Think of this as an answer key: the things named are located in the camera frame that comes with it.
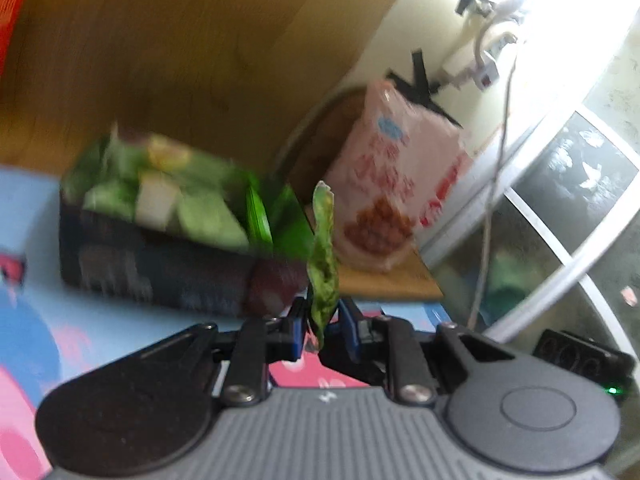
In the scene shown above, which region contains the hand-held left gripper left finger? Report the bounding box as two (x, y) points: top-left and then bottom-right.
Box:
(137, 297), (307, 407)

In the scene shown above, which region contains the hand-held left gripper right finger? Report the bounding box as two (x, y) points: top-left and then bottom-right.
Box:
(337, 298), (518, 406)

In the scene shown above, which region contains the olive green snack packet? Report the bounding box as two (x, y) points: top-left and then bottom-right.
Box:
(306, 181), (341, 351)

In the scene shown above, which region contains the bright green snack packet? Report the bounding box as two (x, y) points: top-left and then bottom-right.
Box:
(245, 182), (312, 261)

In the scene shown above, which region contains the crinkly green snack bag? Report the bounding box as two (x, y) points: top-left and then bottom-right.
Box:
(62, 125), (253, 253)

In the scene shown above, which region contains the dark cardboard box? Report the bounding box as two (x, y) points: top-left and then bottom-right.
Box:
(59, 180), (313, 318)

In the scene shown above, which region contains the large pink snack bag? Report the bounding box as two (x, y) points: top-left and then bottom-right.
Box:
(322, 80), (473, 273)

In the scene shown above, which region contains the black tape cross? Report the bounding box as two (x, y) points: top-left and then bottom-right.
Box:
(387, 49), (463, 128)

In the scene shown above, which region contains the printed blanket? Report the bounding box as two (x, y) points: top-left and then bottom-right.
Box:
(0, 165), (451, 480)

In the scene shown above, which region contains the wooden headboard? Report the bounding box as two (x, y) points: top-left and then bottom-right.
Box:
(0, 0), (426, 196)

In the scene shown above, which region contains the white charger plug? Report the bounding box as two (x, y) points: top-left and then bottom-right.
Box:
(442, 25), (521, 91)

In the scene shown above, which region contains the red cardboard box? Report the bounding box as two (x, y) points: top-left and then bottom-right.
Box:
(0, 0), (33, 71)

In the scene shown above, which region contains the white window frame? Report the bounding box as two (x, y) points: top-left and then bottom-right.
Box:
(415, 35), (640, 346)

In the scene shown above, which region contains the white cable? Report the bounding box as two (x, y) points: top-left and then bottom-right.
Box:
(467, 50), (521, 328)

